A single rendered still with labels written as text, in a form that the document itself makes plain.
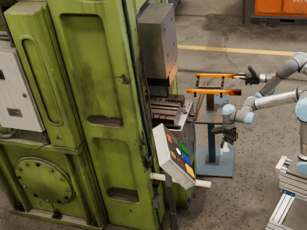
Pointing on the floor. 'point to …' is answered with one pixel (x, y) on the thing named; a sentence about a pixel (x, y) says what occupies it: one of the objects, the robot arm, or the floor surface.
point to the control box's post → (171, 201)
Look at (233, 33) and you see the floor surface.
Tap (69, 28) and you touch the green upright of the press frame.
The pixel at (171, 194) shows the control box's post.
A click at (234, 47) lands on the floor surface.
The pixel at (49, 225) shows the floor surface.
